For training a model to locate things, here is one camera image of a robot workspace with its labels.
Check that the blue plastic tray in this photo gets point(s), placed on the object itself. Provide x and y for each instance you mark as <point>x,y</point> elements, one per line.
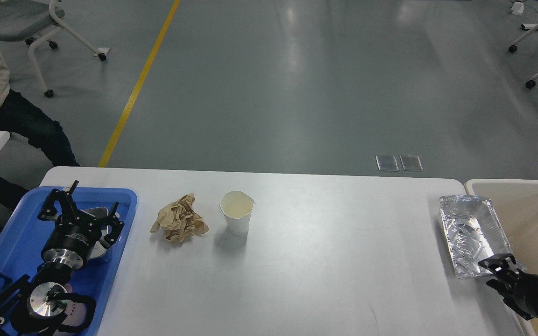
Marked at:
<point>24,236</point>

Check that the floor outlet plate right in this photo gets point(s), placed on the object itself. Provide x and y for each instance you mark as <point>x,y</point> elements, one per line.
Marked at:
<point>411,163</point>

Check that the pink mug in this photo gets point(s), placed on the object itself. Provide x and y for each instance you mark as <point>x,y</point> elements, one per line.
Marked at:
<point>79,314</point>

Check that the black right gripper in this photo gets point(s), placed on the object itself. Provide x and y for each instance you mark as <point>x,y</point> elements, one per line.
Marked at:
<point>521,289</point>

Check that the beige plastic bin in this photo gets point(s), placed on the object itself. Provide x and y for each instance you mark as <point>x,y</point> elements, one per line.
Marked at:
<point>516,204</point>

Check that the floor outlet plate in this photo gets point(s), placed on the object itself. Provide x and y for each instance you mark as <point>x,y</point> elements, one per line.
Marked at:
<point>411,163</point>
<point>387,163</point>

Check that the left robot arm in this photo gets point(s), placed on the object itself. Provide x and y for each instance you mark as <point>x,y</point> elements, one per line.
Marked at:
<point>42,304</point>

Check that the floor outlet plate left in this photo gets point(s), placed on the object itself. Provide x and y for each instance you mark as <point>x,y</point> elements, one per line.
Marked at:
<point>387,163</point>

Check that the grey office chair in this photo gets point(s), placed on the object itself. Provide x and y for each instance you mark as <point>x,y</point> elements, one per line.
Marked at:
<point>37,23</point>

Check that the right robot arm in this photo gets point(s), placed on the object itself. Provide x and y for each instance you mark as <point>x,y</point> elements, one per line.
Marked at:
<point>498,286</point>

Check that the aluminium foil tray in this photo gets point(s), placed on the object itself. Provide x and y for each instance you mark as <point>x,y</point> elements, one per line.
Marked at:
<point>472,231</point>

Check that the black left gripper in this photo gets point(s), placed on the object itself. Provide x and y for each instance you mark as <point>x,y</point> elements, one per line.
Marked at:
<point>75,235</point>

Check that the white paper cup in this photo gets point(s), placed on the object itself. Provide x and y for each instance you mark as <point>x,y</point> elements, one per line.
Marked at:
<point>237,208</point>

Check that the person in beige sweater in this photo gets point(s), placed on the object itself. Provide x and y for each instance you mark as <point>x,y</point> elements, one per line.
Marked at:
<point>18,115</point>

